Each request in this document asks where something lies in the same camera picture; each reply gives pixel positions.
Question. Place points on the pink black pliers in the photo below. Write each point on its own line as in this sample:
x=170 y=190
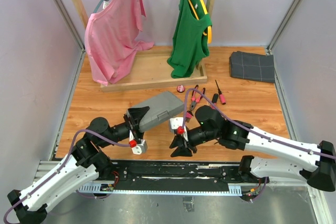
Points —
x=195 y=100

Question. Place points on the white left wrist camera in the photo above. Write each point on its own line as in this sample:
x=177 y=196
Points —
x=137 y=148

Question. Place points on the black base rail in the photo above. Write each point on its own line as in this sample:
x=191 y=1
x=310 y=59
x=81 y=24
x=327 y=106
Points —
x=174 y=176

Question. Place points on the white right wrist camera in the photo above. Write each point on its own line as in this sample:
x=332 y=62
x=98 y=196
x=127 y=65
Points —
x=178 y=127

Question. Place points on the grey plastic tool case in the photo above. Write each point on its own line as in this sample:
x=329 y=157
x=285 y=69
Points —
x=163 y=106

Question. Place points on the yellow clothes hanger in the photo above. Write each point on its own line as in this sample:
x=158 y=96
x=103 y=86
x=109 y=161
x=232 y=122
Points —
x=193 y=28

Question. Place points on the wooden clothes rack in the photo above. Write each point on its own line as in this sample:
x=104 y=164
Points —
x=150 y=69

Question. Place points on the pink black utility knife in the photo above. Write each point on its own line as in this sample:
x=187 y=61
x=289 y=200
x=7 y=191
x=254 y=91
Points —
x=214 y=100

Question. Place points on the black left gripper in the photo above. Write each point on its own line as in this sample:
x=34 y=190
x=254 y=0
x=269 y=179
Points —
x=136 y=114

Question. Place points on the green tank top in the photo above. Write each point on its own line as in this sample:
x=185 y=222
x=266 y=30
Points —
x=184 y=63

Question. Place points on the pink hex key set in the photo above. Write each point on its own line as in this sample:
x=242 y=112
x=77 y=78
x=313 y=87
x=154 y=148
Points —
x=188 y=116

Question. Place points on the pink t-shirt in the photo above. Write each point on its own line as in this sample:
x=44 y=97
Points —
x=111 y=40

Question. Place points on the folded grey checked cloth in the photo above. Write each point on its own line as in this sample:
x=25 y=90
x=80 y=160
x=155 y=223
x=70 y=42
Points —
x=253 y=67

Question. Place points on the red black tape roll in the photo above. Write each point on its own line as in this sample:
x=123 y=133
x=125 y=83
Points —
x=180 y=89

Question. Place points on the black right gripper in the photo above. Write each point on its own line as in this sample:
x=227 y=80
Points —
x=182 y=146

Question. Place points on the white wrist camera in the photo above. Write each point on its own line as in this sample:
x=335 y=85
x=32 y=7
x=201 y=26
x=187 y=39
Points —
x=137 y=148
x=178 y=127

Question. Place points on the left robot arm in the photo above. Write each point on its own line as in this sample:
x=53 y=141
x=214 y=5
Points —
x=84 y=162

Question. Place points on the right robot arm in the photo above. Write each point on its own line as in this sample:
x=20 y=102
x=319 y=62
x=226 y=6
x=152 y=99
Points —
x=311 y=163

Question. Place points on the pink black screwdriver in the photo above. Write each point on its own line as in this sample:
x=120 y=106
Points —
x=220 y=94

